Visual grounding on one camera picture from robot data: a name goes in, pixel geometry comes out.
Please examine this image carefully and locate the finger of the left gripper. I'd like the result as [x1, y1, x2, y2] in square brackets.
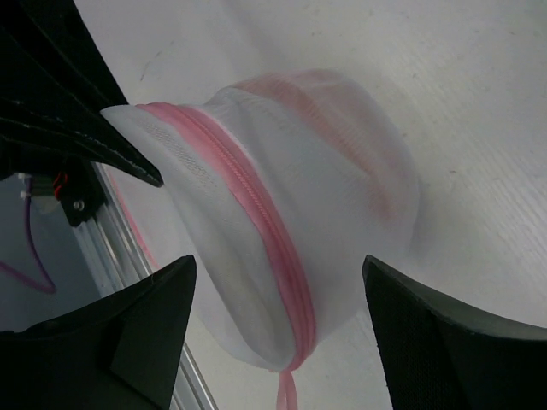
[1, 1, 162, 186]

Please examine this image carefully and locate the aluminium mounting rail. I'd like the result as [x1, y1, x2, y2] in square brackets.
[74, 164, 217, 409]

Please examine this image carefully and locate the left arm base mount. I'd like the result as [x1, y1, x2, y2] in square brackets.
[0, 144, 108, 227]

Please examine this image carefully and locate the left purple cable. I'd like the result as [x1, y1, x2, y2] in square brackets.
[0, 177, 57, 295]

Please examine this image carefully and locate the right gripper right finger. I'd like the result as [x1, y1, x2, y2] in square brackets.
[362, 255, 546, 409]

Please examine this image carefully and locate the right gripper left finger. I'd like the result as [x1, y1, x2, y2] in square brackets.
[1, 255, 197, 409]

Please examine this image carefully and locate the white mesh laundry bag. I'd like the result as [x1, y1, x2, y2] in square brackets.
[103, 69, 420, 409]

